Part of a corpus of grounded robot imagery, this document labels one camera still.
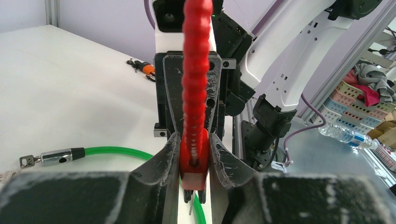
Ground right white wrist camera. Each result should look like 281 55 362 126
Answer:
151 0 217 54

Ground grey and pink cloths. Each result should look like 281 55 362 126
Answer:
343 60 396 107

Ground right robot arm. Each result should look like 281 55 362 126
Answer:
152 0 381 173

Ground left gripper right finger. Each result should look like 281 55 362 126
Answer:
210 134 396 224

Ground right aluminium corner post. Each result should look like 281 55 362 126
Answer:
44 0 60 27

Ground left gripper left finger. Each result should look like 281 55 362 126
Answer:
0 133 180 224

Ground clear plastic water bottle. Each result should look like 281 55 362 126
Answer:
318 122 380 150

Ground pastel perforated storage baskets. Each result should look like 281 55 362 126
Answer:
318 81 396 133

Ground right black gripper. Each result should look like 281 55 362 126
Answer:
154 0 254 139

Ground orange padlock with keys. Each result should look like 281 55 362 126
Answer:
126 58 156 82

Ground small silver lock key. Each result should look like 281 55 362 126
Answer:
183 189 206 215

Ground red cable lock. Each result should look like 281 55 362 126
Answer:
179 0 212 190

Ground green cable lock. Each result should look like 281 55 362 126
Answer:
38 146 211 224

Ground silver key bunch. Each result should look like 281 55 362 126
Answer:
0 155 41 184

